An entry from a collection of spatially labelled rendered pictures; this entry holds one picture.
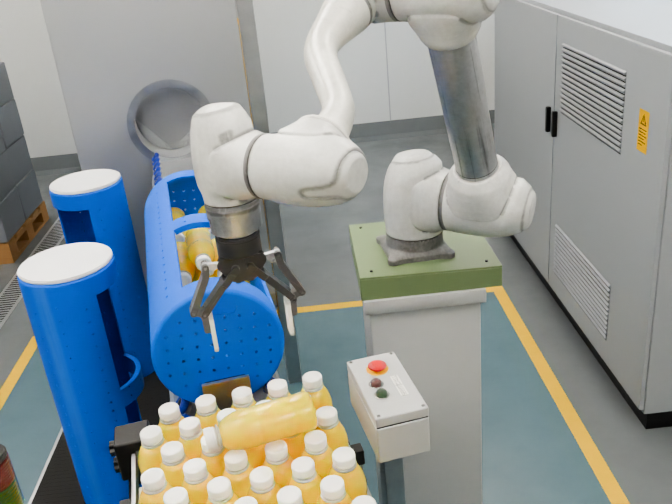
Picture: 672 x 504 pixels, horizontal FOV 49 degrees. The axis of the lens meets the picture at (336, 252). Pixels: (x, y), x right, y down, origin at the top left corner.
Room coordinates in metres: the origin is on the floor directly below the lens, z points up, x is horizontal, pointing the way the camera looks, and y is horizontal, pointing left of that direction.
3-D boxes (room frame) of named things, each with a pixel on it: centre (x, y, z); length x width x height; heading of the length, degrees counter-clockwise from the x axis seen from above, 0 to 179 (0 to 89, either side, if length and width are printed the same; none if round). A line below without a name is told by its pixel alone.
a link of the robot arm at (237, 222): (1.14, 0.16, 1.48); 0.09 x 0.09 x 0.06
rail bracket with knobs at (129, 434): (1.22, 0.44, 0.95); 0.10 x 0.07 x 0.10; 102
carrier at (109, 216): (2.84, 0.97, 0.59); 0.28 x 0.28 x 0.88
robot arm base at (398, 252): (1.85, -0.21, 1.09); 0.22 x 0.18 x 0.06; 7
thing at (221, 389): (1.30, 0.26, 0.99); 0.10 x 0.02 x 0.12; 102
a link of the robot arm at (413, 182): (1.83, -0.23, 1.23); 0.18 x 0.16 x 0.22; 58
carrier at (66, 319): (2.05, 0.82, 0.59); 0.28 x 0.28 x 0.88
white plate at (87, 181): (2.84, 0.97, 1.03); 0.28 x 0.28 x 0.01
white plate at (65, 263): (2.05, 0.82, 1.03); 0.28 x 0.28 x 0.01
